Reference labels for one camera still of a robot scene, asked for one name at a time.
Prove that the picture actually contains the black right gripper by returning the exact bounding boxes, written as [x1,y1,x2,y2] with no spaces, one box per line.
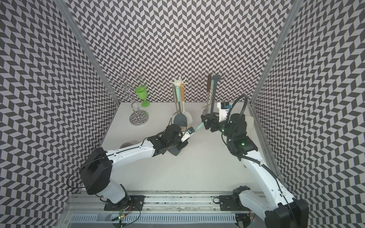
[202,112,236,140]

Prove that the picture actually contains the steel spoon brown handle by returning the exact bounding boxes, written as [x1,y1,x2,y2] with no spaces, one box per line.
[202,73,213,115]

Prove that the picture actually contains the grey spatula mint handle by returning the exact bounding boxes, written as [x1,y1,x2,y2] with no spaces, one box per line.
[168,123,203,156]

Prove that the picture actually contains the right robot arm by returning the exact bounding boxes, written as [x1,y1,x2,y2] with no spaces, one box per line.
[201,95,309,228]

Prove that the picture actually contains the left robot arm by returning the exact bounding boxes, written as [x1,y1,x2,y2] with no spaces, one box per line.
[76,124,195,211]

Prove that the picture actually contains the dark grey utensil rack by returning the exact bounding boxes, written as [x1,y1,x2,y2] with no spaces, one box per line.
[207,73,221,114]

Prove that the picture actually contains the cream utensil rack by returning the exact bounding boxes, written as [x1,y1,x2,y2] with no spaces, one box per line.
[171,78,193,131]

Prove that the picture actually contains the pink ceramic cup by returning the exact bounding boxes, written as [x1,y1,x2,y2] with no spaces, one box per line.
[120,142,133,149]

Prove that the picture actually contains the green plastic goblet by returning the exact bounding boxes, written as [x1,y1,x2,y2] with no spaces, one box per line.
[135,86,150,107]

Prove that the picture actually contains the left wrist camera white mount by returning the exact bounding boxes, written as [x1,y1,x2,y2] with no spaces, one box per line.
[181,127,195,142]

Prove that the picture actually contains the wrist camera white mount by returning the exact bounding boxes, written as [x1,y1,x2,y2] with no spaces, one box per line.
[217,102,231,122]
[181,127,195,142]

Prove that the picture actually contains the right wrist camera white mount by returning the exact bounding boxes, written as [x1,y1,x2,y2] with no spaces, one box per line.
[217,102,231,122]

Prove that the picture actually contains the grey turner mint handle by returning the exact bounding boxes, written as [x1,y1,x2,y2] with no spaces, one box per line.
[174,86,187,127]

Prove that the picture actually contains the white spatula wooden handle rack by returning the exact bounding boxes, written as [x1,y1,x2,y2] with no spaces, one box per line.
[180,83,192,122]

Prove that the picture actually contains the white spatula mint handle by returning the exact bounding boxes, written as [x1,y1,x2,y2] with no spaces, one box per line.
[202,91,212,109]

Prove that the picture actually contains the cream spatula cream handle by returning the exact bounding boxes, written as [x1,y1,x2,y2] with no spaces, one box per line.
[172,85,178,116]

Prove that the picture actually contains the chrome wire glass rack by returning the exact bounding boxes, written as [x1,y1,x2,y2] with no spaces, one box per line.
[107,74,149,126]

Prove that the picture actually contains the metal base rail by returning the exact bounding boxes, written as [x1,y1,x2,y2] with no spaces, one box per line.
[56,191,265,228]

